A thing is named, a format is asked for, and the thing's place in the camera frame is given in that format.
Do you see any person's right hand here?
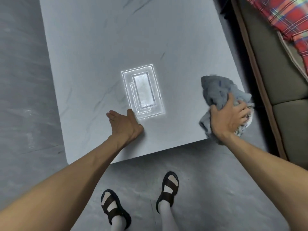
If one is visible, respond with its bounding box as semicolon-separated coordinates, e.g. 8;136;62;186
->
210;92;252;140

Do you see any beige sofa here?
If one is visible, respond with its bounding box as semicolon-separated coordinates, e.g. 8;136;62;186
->
230;0;308;170

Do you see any person's right leg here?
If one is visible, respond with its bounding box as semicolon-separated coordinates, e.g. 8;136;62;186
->
158;199;175;231

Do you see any red plaid blanket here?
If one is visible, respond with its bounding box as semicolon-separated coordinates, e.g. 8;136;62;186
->
245;0;308;77

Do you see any person's right sandal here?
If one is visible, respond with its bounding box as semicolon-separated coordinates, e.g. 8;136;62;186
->
156;171;180;214

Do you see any person's left sandal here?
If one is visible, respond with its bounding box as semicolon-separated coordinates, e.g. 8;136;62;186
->
101;189;132;230

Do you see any white marble table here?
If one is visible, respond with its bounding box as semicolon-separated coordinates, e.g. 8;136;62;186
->
38;0;246;165

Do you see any person's left hand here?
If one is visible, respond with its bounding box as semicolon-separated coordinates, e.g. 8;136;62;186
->
106;109;144;147

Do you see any person's right forearm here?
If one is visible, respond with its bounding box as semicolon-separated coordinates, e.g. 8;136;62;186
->
221;132;308;231

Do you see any person's left forearm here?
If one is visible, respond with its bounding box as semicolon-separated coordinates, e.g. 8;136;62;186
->
0;134;130;231

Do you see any grey cleaning cloth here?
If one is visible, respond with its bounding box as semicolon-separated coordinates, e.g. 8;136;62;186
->
199;74;255;145

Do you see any person's sandal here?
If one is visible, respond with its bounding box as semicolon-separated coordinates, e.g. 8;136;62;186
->
156;171;180;214
101;189;132;230

